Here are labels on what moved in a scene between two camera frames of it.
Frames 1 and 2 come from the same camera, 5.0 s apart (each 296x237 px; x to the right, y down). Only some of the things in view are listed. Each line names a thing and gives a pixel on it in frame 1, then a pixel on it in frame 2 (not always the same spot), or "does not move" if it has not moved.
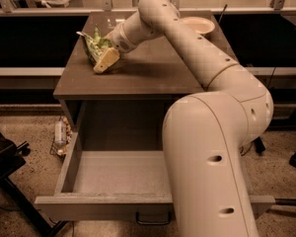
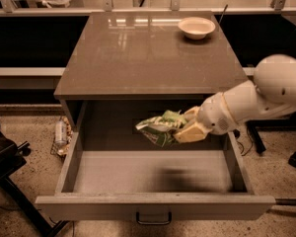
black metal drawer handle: (152, 223) does not move
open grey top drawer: (116, 168) does not move
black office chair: (6, 160) does not move
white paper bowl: (199, 24) does not move
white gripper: (119, 40) -> (214, 114)
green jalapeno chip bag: (95, 45) -> (162, 129)
